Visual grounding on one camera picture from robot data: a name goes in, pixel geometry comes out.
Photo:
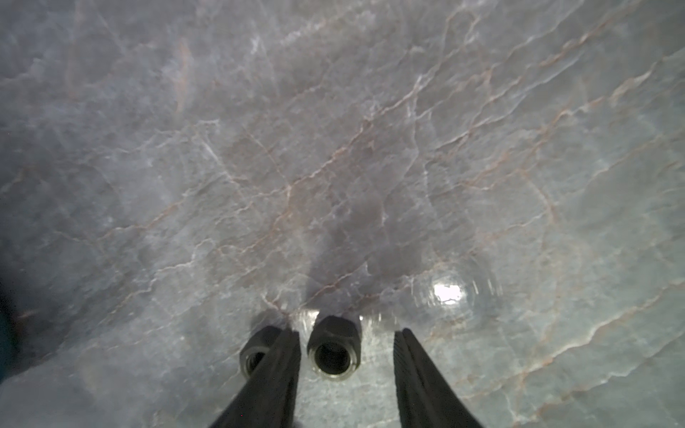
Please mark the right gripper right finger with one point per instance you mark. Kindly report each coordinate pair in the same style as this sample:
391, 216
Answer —
424, 397

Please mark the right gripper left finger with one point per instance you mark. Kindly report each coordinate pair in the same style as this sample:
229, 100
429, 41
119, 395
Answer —
268, 397

